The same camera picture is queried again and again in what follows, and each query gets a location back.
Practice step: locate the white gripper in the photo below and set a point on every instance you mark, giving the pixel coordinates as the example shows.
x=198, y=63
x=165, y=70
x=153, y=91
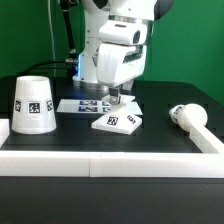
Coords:
x=121, y=55

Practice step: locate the white lamp base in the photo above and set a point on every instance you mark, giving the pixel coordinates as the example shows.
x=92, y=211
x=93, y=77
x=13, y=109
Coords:
x=120, y=118

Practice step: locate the white lamp bulb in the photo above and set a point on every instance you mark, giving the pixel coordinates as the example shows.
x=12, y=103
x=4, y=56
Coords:
x=188, y=115

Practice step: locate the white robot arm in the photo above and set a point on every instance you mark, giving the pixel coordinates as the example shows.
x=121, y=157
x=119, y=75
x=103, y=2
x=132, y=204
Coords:
x=97, y=13

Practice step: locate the white lamp shade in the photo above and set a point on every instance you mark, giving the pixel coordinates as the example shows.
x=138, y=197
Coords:
x=33, y=111

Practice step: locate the white marker sheet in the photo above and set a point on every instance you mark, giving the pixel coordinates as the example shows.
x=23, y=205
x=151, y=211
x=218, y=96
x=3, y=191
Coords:
x=83, y=106

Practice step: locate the white front fence wall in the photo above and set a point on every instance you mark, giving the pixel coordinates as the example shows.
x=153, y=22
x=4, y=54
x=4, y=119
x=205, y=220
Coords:
x=115, y=164

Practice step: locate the white fence wall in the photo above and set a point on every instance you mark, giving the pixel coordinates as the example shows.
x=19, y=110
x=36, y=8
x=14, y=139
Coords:
x=4, y=130
x=206, y=141
x=115, y=164

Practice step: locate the white right fence wall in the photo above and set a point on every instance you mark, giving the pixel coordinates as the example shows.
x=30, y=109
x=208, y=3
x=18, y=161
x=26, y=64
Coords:
x=206, y=141

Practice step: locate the white left fence wall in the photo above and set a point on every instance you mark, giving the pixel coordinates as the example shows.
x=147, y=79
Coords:
x=4, y=130

